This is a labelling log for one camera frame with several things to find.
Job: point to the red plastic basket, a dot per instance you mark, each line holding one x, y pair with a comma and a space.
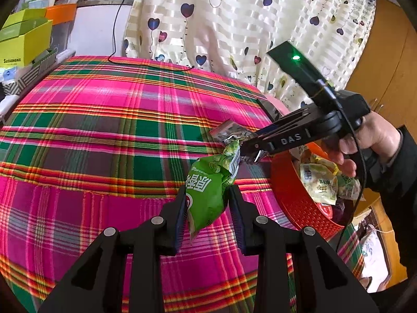
293, 199

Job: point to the pink plastic stool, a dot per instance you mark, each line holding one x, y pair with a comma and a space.
283, 106

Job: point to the person's right hand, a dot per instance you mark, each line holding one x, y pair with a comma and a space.
378, 137

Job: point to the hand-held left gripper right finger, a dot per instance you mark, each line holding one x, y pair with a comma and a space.
236, 215

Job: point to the black white striped box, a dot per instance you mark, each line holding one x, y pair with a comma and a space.
32, 75

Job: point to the black phone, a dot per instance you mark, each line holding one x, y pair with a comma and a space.
268, 109

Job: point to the white side table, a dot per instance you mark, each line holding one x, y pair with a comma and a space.
8, 104

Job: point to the person's right forearm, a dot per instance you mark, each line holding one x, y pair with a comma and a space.
400, 169

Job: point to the lime green open box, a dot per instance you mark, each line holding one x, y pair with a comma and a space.
26, 45

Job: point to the clear bin with orange lid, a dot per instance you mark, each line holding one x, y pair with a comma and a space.
62, 13

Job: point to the pink green plaid tablecloth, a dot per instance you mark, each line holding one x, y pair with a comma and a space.
97, 137

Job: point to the heart print curtain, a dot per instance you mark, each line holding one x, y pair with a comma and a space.
228, 22

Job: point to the wooden wardrobe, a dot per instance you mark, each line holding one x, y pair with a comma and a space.
391, 55

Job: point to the dark brown snack packet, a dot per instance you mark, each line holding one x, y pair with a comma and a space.
228, 132

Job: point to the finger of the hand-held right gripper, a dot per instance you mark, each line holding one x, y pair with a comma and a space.
286, 141
293, 119

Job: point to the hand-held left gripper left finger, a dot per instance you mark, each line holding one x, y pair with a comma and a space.
180, 215

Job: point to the pale green snack packet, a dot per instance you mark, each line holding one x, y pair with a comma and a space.
317, 182

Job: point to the lime green flat box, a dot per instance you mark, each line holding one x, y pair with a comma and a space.
22, 18

